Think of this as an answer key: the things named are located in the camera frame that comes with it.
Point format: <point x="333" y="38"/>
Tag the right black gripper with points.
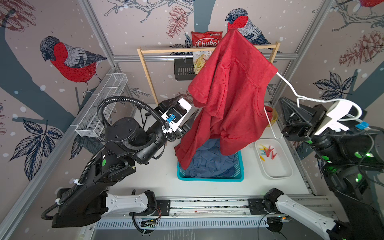
<point x="302" y="126"/>

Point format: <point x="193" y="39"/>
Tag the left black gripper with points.
<point x="179" y="131"/>

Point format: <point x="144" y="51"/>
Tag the white wire hanger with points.
<point x="311" y="102"/>

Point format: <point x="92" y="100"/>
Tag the slate blue t-shirt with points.
<point x="209" y="163"/>

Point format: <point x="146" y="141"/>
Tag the pink clothespin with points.
<point x="271" y="148"/>

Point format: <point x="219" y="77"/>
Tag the red clothespin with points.
<point x="268" y="152"/>
<point x="273" y="155"/>

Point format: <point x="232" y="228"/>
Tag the dark red t-shirt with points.
<point x="230" y="92"/>

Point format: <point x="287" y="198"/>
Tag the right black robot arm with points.
<point x="348" y="153"/>

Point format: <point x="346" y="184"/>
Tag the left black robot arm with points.
<point x="127" y="143"/>

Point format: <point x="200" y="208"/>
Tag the black spoon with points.
<point x="145" y="121"/>

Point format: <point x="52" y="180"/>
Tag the white plastic tray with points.
<point x="280" y="167"/>

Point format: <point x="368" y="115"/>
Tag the teal plastic basket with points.
<point x="236" y="178"/>

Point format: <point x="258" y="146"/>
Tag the wooden clothes rack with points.
<point x="275" y="48"/>

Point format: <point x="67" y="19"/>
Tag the yellow chips bag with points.
<point x="200" y="59"/>

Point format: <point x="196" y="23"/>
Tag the red Chuba snack bag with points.
<point x="207" y="39"/>

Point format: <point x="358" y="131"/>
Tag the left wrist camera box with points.
<point x="173" y="111"/>

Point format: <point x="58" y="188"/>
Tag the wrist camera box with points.
<point x="173" y="111"/>
<point x="334" y="116"/>

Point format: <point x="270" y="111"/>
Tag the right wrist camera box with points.
<point x="334" y="116"/>

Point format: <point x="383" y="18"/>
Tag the black wall basket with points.
<point x="184" y="70"/>

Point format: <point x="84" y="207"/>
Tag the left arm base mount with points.
<point x="160" y="208"/>

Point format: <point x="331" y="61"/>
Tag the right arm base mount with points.
<point x="261" y="207"/>

